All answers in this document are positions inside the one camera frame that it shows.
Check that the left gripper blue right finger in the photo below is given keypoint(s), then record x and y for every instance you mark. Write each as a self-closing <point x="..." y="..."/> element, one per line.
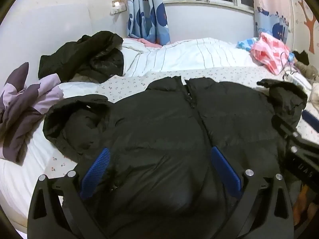
<point x="229" y="173"/>

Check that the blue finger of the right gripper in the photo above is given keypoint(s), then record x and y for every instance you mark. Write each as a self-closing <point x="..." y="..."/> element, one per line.
<point x="311" y="120"/>

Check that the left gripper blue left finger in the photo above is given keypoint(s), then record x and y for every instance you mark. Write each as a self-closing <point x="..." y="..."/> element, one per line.
<point x="94" y="174"/>

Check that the large black puffer jacket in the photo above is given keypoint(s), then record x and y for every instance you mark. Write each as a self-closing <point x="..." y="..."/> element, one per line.
<point x="160" y="182"/>

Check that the beige plush toy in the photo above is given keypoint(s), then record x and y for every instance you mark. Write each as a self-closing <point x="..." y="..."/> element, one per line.
<point x="308" y="71"/>

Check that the pink checkered cloth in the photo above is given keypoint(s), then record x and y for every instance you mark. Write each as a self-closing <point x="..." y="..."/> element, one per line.
<point x="271" y="52"/>

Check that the purple lilac folded jacket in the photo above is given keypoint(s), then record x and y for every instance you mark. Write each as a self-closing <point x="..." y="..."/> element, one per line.
<point x="22" y="106"/>

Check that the light blue patterned cloth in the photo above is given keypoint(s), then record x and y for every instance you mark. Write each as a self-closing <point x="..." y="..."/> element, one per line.
<point x="247" y="44"/>

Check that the crumpled black jacket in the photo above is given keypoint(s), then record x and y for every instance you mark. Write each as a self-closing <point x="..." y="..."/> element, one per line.
<point x="97" y="57"/>

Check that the blue pink cartoon curtain right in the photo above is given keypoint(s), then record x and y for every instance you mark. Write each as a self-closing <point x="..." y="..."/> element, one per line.
<point x="273" y="17"/>

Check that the blue pink cartoon curtain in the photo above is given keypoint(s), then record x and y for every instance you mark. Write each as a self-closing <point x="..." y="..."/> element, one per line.
<point x="147" y="19"/>
<point x="273" y="17"/>

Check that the pink pillow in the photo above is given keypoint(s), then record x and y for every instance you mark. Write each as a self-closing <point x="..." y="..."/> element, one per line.
<point x="149" y="44"/>

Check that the white striped duvet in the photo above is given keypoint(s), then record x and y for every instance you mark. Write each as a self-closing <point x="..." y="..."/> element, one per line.
<point x="192" y="54"/>

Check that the grey padded headboard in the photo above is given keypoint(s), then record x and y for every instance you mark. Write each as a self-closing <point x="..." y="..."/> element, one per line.
<point x="43" y="31"/>

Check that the blue pink cartoon curtain left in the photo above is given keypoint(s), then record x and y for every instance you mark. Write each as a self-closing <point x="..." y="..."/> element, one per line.
<point x="147" y="19"/>

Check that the white power strip with cable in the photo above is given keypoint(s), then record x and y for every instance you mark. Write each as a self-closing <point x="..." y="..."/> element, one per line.
<point x="291" y="70"/>

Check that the orange tree wall decal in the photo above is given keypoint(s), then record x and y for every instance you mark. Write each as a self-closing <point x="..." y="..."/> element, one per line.
<point x="309" y="23"/>

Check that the white wall socket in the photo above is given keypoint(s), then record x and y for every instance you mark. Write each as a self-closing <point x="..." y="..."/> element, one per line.
<point x="118" y="6"/>

